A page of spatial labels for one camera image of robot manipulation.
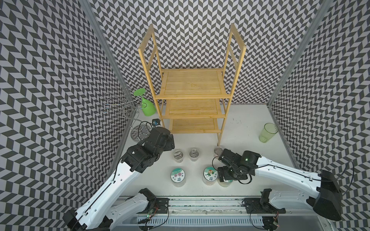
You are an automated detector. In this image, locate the chrome wire cup rack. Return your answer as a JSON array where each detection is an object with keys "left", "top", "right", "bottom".
[{"left": 101, "top": 87, "right": 153, "bottom": 142}]

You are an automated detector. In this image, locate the small foil-lid cup left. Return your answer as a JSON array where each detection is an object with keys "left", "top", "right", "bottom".
[{"left": 173, "top": 149, "right": 184, "bottom": 163}]

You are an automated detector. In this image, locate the sunflower seed jar yellow label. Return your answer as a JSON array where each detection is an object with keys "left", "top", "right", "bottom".
[{"left": 217, "top": 179, "right": 234, "bottom": 187}]

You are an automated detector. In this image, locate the jar with pink flower lid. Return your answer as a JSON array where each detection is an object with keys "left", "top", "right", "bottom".
[{"left": 170, "top": 168, "right": 186, "bottom": 187}]

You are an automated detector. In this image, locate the small foil-lid cup pink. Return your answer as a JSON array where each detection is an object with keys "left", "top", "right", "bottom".
[{"left": 214, "top": 146, "right": 224, "bottom": 158}]

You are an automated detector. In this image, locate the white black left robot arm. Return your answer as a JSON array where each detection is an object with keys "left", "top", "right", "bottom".
[{"left": 63, "top": 127, "right": 175, "bottom": 231}]

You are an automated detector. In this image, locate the bamboo three-tier shelf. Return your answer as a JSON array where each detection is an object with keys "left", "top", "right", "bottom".
[{"left": 138, "top": 24, "right": 246, "bottom": 145}]

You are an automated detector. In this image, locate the small foil-lid cup middle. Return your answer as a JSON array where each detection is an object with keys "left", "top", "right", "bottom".
[{"left": 189, "top": 148, "right": 199, "bottom": 161}]

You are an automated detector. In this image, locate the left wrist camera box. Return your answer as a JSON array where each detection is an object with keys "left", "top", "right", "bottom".
[{"left": 152, "top": 118, "right": 161, "bottom": 127}]

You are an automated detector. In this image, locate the jar with strawberry lid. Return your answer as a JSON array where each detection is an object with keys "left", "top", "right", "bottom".
[{"left": 202, "top": 167, "right": 218, "bottom": 185}]

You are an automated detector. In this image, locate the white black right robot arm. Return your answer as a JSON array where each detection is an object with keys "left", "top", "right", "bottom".
[{"left": 217, "top": 149, "right": 343, "bottom": 221}]

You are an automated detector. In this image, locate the green translucent plastic cup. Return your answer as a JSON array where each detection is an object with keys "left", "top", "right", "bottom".
[{"left": 259, "top": 123, "right": 278, "bottom": 143}]

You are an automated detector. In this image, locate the green spray bottle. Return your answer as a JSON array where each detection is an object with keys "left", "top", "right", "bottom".
[{"left": 134, "top": 88, "right": 157, "bottom": 116}]

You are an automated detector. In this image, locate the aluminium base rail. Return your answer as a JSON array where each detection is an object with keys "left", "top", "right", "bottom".
[{"left": 115, "top": 195, "right": 339, "bottom": 231}]

